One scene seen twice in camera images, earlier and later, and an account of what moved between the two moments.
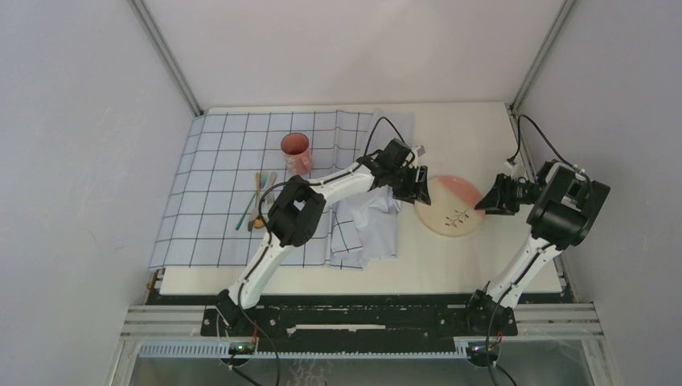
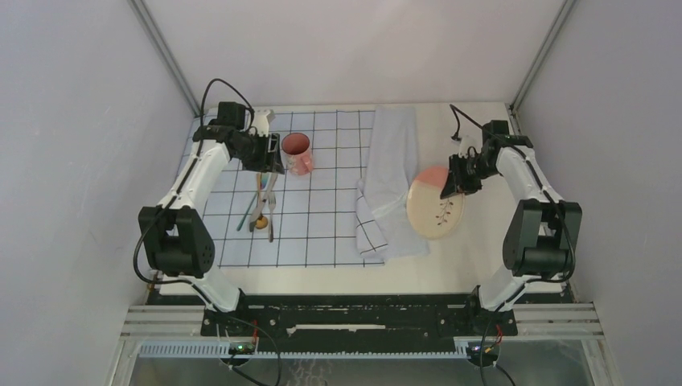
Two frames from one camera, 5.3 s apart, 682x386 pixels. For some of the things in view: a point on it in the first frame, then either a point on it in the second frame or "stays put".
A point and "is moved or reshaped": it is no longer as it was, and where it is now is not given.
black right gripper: x=497 y=203 to x=457 y=182
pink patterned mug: x=298 y=157 stays put
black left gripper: x=421 y=189 to x=269 y=162
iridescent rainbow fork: x=263 y=179 stays put
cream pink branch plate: x=452 y=211 is moved or reshaped
